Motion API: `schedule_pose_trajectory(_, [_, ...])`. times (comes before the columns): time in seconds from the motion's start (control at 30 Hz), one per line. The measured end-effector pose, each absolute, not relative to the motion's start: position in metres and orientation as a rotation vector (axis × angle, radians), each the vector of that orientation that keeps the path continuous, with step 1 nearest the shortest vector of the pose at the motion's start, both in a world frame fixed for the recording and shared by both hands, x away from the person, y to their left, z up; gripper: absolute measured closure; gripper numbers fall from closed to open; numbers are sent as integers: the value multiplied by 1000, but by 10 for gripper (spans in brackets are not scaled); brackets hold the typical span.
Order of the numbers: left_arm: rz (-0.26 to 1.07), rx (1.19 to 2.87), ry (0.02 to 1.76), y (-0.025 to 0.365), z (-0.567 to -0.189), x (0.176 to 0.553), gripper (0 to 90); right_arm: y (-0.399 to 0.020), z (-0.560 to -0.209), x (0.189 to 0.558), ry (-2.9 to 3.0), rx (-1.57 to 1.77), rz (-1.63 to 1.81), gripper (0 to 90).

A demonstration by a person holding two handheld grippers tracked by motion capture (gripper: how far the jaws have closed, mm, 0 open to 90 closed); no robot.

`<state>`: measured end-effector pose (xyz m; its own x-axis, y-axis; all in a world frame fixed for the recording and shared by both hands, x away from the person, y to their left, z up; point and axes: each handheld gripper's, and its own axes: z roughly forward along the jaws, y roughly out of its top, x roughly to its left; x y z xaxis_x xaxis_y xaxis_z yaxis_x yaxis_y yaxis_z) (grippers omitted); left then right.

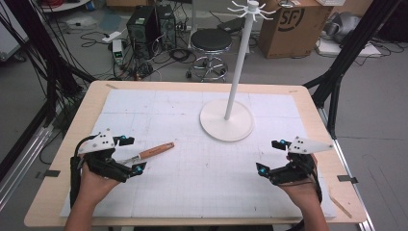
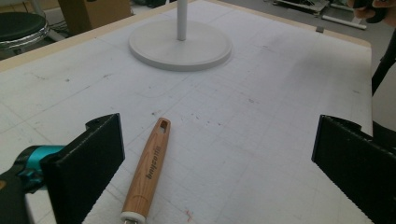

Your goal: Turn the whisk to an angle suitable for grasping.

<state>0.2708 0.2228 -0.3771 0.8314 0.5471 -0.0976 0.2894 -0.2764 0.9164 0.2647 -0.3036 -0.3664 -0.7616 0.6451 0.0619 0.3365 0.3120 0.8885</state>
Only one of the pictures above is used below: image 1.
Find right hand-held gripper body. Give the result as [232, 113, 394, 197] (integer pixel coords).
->
[267, 136, 335, 187]

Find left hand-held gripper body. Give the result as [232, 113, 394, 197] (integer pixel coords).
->
[78, 128, 133, 184]

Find wooden-handled metal knife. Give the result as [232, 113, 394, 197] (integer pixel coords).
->
[116, 141, 176, 167]

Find person's left hand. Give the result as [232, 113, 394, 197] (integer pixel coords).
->
[76, 154, 121, 210]

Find person's right hand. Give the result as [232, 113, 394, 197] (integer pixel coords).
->
[278, 153, 322, 210]

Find grey tape strip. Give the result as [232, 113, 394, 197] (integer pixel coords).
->
[35, 169, 62, 180]
[336, 174, 359, 185]

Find white hook stand rack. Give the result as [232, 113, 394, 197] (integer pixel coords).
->
[198, 0, 277, 142]

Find white grid mat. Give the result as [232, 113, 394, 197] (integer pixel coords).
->
[60, 89, 337, 219]

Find thin wooden stick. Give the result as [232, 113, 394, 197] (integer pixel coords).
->
[329, 194, 353, 219]

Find small device with green display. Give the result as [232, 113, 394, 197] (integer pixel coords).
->
[112, 38, 126, 66]

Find white power strip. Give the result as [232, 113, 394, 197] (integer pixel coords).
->
[101, 30, 122, 44]

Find white flat board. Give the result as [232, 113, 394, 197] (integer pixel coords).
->
[315, 38, 383, 59]

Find brown cardboard box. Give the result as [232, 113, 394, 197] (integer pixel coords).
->
[257, 0, 335, 60]

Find large black computer tower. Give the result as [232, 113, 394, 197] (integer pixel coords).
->
[126, 5, 162, 61]

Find slim black computer tower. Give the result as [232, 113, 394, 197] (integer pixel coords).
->
[156, 4, 178, 51]

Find black round stool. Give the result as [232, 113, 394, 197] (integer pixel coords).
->
[185, 28, 233, 83]

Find grey bag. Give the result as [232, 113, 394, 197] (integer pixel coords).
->
[322, 11, 363, 44]

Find white round table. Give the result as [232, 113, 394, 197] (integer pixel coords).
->
[40, 0, 93, 14]

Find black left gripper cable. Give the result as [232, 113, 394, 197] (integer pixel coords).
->
[69, 134, 101, 208]

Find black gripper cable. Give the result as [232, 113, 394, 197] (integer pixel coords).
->
[69, 134, 101, 208]
[293, 160, 323, 231]

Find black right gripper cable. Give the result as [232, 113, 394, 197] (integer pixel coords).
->
[293, 160, 323, 231]

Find aluminium rail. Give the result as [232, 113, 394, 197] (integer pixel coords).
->
[0, 124, 55, 211]
[317, 107, 377, 231]

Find black metal frame stand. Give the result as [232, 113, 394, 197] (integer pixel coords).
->
[0, 0, 97, 181]
[302, 0, 403, 141]

